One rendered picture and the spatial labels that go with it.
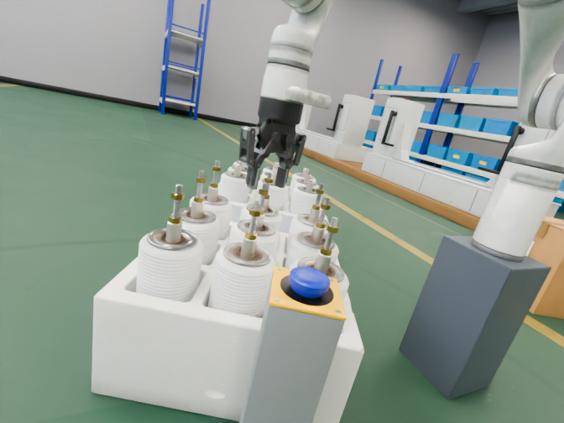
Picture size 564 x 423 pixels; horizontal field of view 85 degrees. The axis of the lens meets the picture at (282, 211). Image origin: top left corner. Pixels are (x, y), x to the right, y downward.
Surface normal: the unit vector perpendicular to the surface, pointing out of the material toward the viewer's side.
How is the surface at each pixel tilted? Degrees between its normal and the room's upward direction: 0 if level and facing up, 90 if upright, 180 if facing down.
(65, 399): 0
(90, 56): 90
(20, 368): 0
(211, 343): 90
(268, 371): 90
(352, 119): 90
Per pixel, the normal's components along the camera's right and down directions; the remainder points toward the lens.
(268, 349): -0.04, 0.30
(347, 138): 0.40, 0.36
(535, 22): -0.75, 0.66
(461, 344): -0.89, -0.05
